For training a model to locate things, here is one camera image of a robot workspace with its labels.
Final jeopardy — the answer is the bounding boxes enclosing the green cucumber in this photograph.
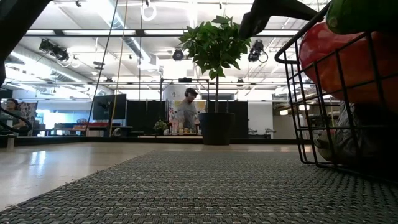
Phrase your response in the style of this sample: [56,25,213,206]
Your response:
[325,0,398,35]

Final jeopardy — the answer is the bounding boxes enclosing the green potted plant black pot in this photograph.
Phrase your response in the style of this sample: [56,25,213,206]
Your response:
[178,14,252,146]

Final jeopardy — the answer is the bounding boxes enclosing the round black ceiling spotlight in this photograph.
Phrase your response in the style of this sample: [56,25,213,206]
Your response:
[172,48,185,62]

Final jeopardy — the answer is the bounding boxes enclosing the black partition panel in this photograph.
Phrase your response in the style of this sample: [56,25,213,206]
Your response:
[126,100,167,138]
[207,100,249,139]

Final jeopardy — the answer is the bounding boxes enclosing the white pillar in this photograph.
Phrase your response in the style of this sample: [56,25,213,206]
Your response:
[163,84,187,110]

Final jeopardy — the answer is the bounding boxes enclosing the person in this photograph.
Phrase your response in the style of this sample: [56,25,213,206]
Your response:
[0,98,27,135]
[175,88,200,135]

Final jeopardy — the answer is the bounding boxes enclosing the small potted flowers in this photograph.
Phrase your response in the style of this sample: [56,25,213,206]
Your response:
[154,120,169,135]

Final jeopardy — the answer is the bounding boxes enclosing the black monitor screen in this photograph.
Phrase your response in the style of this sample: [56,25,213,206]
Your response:
[92,93,127,121]

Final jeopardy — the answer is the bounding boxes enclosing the grey woven placemat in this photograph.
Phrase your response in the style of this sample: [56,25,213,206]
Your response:
[0,150,398,224]

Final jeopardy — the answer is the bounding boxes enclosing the black ceiling truss device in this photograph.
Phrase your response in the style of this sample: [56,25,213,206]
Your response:
[39,39,70,62]

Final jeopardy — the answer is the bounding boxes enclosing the floral patterned cushion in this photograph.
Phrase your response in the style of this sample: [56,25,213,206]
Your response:
[18,101,39,125]

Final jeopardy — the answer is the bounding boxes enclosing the black wire basket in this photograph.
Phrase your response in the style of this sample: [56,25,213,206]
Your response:
[274,0,398,180]

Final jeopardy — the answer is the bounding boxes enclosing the black ceiling camera with cable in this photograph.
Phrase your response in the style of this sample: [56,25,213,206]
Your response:
[248,39,269,63]

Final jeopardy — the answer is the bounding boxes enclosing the black background rig frame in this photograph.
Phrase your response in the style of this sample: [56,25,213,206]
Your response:
[160,77,210,102]

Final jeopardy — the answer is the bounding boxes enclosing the yellow hanging cable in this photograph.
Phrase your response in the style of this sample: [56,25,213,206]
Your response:
[111,0,128,136]

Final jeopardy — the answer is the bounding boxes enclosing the black hanging cable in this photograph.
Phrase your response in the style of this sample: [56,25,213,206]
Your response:
[88,0,119,121]

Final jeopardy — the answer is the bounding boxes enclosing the black curved cable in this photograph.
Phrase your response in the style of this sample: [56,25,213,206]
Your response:
[0,106,34,132]

